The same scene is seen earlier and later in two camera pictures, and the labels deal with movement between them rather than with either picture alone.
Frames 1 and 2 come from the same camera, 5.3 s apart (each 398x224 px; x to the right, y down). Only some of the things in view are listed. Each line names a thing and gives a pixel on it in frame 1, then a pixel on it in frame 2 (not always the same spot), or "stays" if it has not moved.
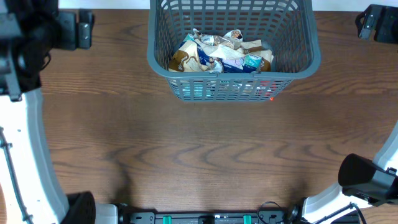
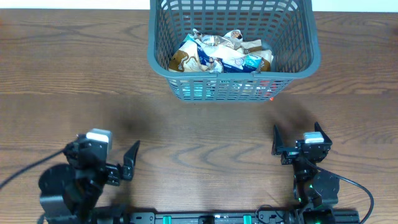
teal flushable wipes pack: (198, 90) stays
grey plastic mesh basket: (289, 28) stays
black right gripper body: (387, 28) -> (290, 154)
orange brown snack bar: (268, 88) stays
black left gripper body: (41, 37) -> (112, 172)
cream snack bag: (186, 58) stays
